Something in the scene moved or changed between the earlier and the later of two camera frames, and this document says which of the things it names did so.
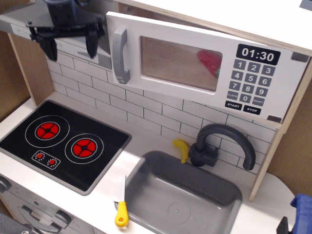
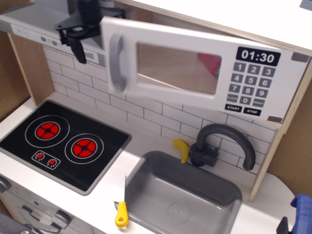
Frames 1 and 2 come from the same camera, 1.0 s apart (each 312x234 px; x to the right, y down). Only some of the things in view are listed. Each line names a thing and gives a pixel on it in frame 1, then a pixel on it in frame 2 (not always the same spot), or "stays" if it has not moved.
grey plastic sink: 164,196 stays
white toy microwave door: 205,69 stays
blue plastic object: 302,202 stays
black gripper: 60,18 → 87,23
